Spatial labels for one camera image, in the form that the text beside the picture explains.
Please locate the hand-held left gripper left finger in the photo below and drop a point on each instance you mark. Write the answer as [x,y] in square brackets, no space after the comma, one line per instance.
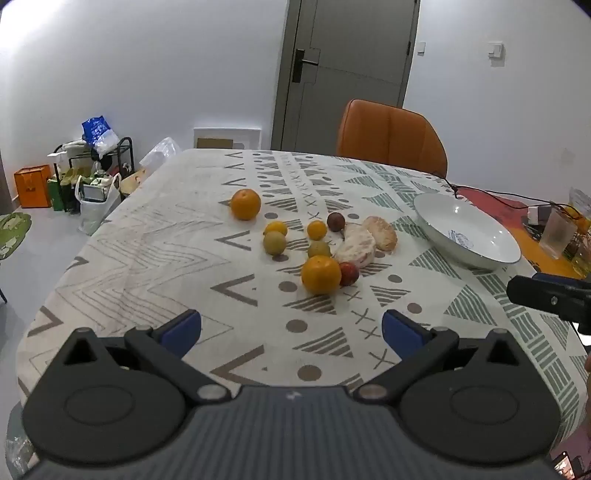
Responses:
[182,330]

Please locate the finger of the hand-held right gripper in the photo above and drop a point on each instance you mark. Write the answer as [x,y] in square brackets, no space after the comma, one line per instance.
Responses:
[545,295]

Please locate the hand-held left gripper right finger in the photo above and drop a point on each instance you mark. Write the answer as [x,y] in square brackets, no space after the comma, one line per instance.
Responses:
[401,334]

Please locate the red plum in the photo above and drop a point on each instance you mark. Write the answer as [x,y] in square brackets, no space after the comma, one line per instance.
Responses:
[349,274]

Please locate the white bowl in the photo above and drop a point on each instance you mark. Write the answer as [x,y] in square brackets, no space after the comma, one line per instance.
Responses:
[480,221]

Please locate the large orange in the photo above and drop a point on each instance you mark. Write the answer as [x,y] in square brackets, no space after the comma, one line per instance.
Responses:
[321,275]
[245,204]

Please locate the white round bread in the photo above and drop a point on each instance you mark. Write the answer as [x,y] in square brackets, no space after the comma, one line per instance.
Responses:
[354,245]

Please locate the brown bread roll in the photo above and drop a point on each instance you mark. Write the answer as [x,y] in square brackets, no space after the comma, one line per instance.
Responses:
[381,233]

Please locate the green round fruit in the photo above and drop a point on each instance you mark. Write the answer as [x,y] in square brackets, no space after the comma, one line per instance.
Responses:
[319,249]
[274,243]

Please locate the dark purple round fruit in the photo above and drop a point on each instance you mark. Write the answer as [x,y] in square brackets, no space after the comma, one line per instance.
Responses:
[335,222]

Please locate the small orange citrus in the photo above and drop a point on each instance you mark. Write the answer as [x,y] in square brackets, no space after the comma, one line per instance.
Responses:
[316,230]

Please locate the small yellow citrus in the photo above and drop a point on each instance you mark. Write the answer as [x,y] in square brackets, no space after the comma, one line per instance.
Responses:
[275,227]

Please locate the glass cup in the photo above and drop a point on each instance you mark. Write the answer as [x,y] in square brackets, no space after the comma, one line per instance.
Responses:
[556,235]

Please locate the white charger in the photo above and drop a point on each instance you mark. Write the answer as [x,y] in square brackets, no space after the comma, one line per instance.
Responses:
[535,215]

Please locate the yellow packet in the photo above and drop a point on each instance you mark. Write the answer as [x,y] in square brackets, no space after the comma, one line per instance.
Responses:
[581,203]

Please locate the red and orange mat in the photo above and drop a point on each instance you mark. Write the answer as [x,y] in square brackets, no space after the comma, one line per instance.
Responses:
[489,201]

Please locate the white plastic bag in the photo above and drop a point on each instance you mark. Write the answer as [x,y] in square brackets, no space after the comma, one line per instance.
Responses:
[94,217]

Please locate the brown paper bag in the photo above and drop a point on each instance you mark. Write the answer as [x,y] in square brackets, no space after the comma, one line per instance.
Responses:
[132,183]

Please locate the black smartphone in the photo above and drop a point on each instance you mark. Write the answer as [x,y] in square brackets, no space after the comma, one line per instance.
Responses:
[565,464]

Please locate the clear plastic bag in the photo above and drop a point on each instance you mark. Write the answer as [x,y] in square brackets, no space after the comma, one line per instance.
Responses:
[161,154]

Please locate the black shoe rack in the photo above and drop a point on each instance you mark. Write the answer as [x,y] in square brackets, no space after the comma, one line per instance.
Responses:
[125,152]

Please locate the cardboard piece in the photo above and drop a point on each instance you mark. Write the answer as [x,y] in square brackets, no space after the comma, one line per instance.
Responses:
[212,143]

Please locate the green cushion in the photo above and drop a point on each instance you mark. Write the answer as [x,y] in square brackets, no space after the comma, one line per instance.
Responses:
[14,235]

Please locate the orange chair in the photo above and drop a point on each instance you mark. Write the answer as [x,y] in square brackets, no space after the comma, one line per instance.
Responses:
[388,134]

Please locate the orange box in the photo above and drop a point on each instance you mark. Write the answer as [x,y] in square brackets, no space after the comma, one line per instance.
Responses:
[32,187]

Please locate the blue and white bag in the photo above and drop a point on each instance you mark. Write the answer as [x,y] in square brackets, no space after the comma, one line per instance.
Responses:
[96,129]

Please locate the grey door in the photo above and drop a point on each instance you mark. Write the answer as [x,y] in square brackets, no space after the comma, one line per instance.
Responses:
[355,46]

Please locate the white wall panel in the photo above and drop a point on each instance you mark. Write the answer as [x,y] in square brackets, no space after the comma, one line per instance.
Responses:
[244,136]

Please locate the white wall socket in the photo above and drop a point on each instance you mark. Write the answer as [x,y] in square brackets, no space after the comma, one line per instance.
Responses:
[496,49]

